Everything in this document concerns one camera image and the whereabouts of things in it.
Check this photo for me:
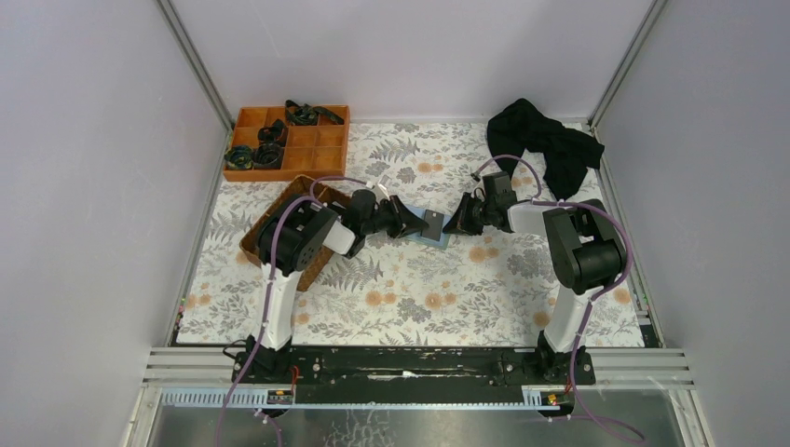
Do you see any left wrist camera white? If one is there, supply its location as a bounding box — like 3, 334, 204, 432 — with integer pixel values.
366, 175, 391, 201

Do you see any woven brown basket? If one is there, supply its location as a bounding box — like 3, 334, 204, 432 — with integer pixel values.
239, 174, 351, 292

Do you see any orange divided tray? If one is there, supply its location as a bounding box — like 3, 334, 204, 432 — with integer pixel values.
224, 103, 351, 182

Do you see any black strap coil left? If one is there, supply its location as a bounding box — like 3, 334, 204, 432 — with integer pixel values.
225, 145, 257, 171

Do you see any black strap top tray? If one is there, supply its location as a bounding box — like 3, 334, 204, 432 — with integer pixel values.
284, 100, 346, 128

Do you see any floral table mat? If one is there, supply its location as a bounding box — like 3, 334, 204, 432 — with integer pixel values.
179, 122, 647, 348

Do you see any black strap coil lower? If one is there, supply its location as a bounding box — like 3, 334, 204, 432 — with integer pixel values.
254, 142, 286, 170

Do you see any white slotted cable duct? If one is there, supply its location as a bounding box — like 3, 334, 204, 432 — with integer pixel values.
161, 383, 572, 413

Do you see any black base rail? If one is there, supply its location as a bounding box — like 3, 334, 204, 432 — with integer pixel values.
223, 337, 596, 396

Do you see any black strap coil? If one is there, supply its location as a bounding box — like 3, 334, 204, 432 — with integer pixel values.
225, 145, 257, 171
254, 142, 286, 170
258, 119, 290, 147

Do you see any black strap coil middle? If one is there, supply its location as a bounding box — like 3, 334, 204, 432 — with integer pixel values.
258, 119, 290, 147

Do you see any green card holder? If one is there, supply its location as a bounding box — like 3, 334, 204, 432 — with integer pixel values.
407, 206, 450, 250

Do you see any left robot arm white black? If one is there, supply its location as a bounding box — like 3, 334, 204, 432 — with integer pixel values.
257, 189, 429, 351

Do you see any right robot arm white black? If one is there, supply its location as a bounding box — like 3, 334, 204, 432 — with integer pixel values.
443, 172, 630, 354

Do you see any black cloth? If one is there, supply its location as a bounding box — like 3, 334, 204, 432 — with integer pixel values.
486, 98, 605, 200

